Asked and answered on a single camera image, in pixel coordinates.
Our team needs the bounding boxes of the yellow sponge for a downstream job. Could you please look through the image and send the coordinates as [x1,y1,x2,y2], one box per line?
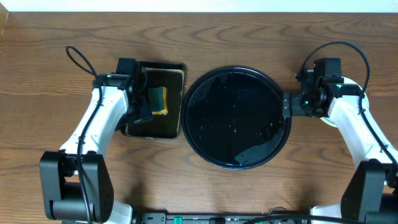
[148,86,168,115]

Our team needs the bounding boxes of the light blue plate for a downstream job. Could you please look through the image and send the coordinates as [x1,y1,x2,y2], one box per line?
[320,76,370,128]

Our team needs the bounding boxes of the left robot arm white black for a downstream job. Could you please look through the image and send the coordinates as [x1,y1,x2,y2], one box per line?
[39,71,151,223]

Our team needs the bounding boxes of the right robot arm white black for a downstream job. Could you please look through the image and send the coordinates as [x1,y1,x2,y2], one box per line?
[283,81,397,223]

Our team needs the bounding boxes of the black rectangular water tray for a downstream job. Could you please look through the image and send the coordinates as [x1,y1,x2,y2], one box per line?
[120,62,185,139]

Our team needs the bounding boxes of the round black serving tray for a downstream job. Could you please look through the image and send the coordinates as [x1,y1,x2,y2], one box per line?
[181,67,292,170]

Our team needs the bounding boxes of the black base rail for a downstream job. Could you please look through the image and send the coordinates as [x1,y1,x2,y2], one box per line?
[136,212,315,224]

